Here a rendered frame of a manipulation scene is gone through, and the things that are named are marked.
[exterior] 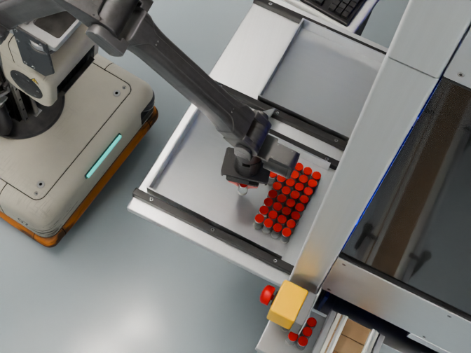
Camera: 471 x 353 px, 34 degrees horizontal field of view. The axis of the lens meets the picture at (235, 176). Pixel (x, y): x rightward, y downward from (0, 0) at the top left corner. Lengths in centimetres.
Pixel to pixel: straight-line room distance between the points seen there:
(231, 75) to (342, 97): 28
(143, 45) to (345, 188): 41
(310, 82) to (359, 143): 91
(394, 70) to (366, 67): 110
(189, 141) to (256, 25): 38
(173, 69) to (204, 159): 51
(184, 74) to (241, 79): 59
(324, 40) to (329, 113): 21
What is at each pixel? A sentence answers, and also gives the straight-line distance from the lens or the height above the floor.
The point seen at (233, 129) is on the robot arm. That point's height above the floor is 125.
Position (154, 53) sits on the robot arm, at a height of 142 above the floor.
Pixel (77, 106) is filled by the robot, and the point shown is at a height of 28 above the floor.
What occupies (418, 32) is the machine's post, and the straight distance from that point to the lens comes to 83.
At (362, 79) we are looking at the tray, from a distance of 197.
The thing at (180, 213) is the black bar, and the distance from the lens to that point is 173.
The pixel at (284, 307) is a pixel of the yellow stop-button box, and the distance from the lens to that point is 154.
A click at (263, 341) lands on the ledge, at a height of 88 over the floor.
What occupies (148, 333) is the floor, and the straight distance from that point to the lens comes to 257.
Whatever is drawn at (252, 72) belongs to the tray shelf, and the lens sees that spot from 194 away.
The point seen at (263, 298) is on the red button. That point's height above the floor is 101.
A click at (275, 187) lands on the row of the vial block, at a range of 174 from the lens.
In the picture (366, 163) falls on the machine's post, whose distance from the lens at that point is 108.
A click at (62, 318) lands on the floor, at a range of 261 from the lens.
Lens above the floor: 250
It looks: 65 degrees down
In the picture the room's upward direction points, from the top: 9 degrees clockwise
